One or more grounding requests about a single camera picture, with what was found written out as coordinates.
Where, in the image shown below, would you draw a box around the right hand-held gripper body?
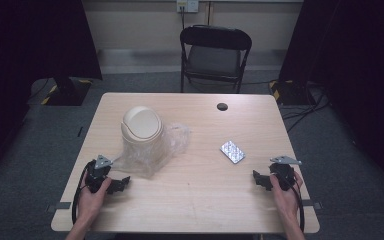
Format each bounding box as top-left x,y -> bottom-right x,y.
268,155 -> 303,192

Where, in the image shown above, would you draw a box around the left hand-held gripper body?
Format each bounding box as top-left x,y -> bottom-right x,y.
85,154 -> 114,194

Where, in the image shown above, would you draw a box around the person's right hand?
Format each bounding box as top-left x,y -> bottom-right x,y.
268,170 -> 305,222

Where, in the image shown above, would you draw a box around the person's left hand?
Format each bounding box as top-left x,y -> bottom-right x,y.
76,172 -> 113,222

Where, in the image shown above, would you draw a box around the silver blister pack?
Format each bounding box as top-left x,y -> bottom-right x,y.
219,139 -> 247,165

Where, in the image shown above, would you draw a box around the beige swing-lid trash can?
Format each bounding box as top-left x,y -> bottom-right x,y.
120,105 -> 165,169

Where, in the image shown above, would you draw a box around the clear plastic bag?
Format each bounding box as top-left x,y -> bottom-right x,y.
110,121 -> 192,180

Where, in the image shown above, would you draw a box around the black stand base striped tape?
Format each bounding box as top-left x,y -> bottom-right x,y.
40,75 -> 93,107
268,79 -> 312,107

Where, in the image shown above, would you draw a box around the black folding chair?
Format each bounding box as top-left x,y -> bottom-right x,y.
179,24 -> 253,95

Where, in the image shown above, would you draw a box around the dark curtain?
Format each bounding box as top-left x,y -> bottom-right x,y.
277,0 -> 384,196
0,0 -> 103,183

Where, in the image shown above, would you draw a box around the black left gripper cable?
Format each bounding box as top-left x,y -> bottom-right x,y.
71,159 -> 97,225

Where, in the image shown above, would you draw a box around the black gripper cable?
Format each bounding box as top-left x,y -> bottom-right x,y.
289,185 -> 306,233
71,159 -> 97,225

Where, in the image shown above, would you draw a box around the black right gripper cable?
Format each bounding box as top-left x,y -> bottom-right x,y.
289,185 -> 306,233

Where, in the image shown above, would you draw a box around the black table edge bracket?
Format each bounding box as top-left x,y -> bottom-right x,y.
45,201 -> 72,214
301,199 -> 323,211

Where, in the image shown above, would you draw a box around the black floor cables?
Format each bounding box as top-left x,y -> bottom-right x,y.
280,81 -> 332,134

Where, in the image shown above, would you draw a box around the black power cable at outlet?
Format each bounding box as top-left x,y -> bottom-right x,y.
179,5 -> 187,32

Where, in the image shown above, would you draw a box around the white wall outlet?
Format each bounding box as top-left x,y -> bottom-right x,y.
175,0 -> 200,14

